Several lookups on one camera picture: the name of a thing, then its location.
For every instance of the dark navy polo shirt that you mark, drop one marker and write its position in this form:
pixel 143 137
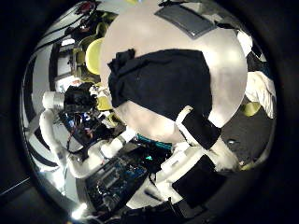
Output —
pixel 159 81

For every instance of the yellow shell chair with label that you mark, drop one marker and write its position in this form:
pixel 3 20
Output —
pixel 102 102

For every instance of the open rack of circuit boards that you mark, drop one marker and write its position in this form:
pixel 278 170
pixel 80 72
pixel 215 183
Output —
pixel 115 183

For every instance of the yellow-green stool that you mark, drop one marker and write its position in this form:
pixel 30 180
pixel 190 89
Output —
pixel 250 109

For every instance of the large white cloth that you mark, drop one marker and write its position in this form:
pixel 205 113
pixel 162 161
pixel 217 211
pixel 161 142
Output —
pixel 261 90

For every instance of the grey flat mat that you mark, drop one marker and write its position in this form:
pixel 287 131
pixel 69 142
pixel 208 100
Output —
pixel 187 20

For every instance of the small white cloth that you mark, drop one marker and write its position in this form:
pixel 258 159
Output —
pixel 244 42

